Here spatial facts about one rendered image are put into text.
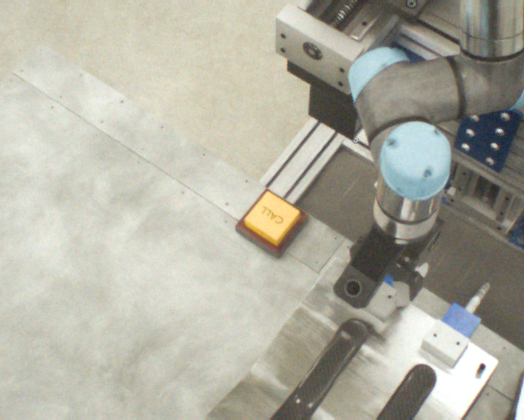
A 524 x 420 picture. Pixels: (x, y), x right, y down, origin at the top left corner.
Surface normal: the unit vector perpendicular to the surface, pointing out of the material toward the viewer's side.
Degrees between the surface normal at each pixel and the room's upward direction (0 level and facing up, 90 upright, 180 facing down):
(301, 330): 3
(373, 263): 30
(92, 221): 0
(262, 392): 20
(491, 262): 0
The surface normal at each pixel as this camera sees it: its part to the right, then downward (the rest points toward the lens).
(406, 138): 0.00, -0.47
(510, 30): 0.27, 0.57
